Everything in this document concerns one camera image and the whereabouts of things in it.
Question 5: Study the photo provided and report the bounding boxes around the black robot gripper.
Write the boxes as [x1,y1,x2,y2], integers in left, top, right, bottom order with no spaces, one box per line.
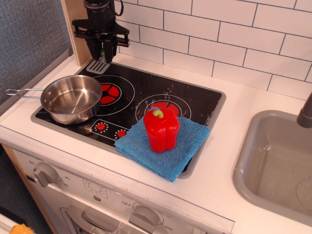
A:
[72,0,130,63]

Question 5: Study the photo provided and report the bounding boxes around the green handled grey spatula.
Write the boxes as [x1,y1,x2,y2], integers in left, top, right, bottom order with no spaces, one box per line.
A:
[86,49,110,75]

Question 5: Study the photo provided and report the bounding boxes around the stainless steel pot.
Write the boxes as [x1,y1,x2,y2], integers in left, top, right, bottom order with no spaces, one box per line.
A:
[4,75,102,125]

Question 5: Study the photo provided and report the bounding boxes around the orange black object corner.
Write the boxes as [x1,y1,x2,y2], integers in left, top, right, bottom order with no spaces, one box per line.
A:
[9,224,35,234]

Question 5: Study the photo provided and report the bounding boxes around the wooden side panel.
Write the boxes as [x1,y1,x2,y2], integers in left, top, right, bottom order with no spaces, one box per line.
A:
[60,0,101,67]

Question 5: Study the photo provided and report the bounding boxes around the black toy stove top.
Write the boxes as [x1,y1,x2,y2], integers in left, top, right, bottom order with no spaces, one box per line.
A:
[30,58,227,180]

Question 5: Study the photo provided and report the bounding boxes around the blue folded cloth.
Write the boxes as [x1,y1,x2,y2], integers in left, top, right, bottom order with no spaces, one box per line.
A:
[115,107,210,182]

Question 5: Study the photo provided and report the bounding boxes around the red toy bell pepper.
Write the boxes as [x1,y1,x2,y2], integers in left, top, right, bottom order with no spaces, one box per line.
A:
[143,108,180,153]

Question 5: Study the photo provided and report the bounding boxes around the grey left oven knob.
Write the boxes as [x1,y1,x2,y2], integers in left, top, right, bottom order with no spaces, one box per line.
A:
[34,162,59,188]

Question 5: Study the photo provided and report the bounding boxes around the grey oven knob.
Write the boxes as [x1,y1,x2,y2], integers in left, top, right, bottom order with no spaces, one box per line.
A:
[34,162,59,188]
[129,206,160,234]

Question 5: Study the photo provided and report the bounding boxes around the grey right oven knob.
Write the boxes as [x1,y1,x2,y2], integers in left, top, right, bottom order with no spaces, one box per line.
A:
[129,206,160,234]

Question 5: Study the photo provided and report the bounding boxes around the grey toy sink basin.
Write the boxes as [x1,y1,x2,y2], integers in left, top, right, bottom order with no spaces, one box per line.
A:
[233,110,312,226]

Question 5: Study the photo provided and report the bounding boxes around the grey faucet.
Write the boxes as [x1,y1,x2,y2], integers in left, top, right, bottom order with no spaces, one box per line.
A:
[296,93,312,128]

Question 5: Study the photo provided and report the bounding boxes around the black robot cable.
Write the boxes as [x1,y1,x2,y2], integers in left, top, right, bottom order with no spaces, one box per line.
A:
[113,0,124,17]

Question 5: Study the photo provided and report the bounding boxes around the grey oven door handle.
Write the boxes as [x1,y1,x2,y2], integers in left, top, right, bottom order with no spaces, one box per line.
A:
[67,206,141,234]

